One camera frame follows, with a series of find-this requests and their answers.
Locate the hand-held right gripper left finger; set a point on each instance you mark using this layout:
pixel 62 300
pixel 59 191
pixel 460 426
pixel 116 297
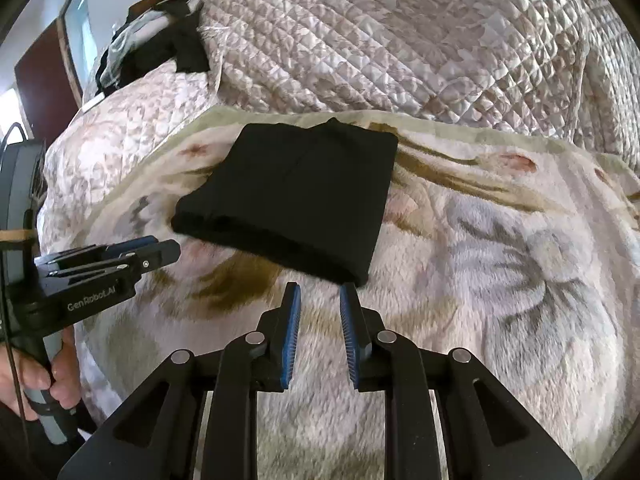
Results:
pixel 292 340

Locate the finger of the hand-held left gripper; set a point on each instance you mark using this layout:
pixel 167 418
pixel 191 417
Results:
pixel 127 247
pixel 155 257

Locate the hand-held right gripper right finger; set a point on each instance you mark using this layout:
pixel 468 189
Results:
pixel 348 340

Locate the black pants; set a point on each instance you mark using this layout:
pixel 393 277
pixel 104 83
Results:
pixel 300 195

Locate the person's left hand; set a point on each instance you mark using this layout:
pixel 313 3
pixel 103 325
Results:
pixel 37 380

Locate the pink quilted bedspread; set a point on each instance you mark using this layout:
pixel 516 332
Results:
pixel 140 120

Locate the floral plush blanket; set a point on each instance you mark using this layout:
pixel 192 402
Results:
pixel 500 260

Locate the dark red door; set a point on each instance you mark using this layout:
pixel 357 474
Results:
pixel 45 80

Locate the black clothing pile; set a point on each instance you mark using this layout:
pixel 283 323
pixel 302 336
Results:
pixel 155 55

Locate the wood framed glass panel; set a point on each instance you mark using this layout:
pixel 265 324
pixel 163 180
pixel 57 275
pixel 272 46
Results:
pixel 80 35

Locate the white garment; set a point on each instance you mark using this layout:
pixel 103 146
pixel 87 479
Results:
pixel 145 22

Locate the beige quilted comforter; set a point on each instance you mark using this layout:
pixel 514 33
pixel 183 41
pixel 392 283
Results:
pixel 400 50

